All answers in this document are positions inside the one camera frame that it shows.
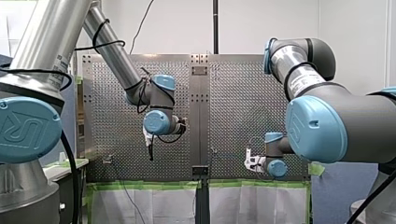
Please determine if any grey board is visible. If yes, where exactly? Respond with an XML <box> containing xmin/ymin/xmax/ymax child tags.
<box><xmin>310</xmin><ymin>161</ymin><xmax>380</xmax><ymax>224</ymax></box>

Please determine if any black pole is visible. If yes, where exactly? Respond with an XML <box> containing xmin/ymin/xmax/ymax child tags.
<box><xmin>212</xmin><ymin>0</ymin><xmax>219</xmax><ymax>55</ymax></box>

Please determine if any dark cabinet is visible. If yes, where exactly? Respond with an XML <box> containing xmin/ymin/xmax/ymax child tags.
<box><xmin>42</xmin><ymin>158</ymin><xmax>91</xmax><ymax>224</ymax></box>

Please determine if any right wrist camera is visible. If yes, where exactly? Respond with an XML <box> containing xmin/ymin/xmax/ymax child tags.
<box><xmin>244</xmin><ymin>147</ymin><xmax>267</xmax><ymax>174</ymax></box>

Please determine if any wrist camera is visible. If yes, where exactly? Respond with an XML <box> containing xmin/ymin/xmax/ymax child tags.
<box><xmin>244</xmin><ymin>147</ymin><xmax>267</xmax><ymax>174</ymax></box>
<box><xmin>142</xmin><ymin>125</ymin><xmax>154</xmax><ymax>147</ymax></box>

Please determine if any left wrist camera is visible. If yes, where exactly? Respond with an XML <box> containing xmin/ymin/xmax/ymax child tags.
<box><xmin>142</xmin><ymin>125</ymin><xmax>154</xmax><ymax>147</ymax></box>

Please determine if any thin black cable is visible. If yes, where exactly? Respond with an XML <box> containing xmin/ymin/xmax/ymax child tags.
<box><xmin>128</xmin><ymin>0</ymin><xmax>156</xmax><ymax>56</ymax></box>

